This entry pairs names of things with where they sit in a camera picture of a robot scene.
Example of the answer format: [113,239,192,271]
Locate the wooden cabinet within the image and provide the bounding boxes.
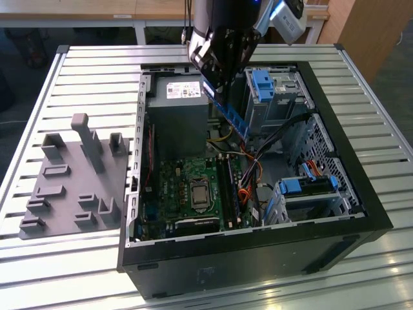
[317,0,413,85]

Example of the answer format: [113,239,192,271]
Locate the yellow and black wires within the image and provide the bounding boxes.
[206,127,235,145]

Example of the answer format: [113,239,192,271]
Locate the black hanging cables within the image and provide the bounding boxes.
[180,0,194,45]

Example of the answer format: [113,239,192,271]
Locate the grey wire bundle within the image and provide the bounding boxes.
[238,151,264,191]

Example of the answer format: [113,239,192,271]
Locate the grey parts rack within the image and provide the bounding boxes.
[19,112,132,242]

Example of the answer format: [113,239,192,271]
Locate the red orange yellow wires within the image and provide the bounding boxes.
[238,189,256,204]

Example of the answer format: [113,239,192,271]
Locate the black RAM slot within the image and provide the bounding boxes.
[227,154,236,229]

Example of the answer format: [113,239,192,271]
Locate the blue RAM stick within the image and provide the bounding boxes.
[230,157,243,224]
[201,77,251,145]

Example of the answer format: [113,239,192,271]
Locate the grey power supply unit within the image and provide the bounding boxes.
[146,76,210,156]

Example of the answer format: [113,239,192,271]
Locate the black PC case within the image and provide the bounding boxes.
[116,61,394,300]

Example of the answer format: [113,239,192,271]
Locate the black flat cable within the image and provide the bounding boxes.
[248,111,317,165]

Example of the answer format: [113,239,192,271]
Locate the green motherboard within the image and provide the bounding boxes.
[138,151,256,240]

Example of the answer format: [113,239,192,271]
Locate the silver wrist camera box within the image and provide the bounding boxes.
[257,0,307,45]

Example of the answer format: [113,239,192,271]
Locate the CPU socket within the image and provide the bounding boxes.
[188,177,214,216]

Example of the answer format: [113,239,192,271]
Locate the tall grey disk bay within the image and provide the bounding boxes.
[243,66,316,136]

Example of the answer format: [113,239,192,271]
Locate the red and blue disk wires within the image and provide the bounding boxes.
[301,160,328,180]

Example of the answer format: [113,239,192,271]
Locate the low grey disk bay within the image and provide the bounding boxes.
[263,176,356,227]

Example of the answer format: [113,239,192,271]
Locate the silver CPU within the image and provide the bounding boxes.
[192,185,210,207]

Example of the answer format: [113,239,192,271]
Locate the blue disk carrier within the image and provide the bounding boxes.
[251,69,275,103]
[279,176,340,196]

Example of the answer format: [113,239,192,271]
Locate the graphics card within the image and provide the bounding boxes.
[174,216,222,238]

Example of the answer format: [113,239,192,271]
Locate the white framed wooden desk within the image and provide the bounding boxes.
[0,0,330,45]

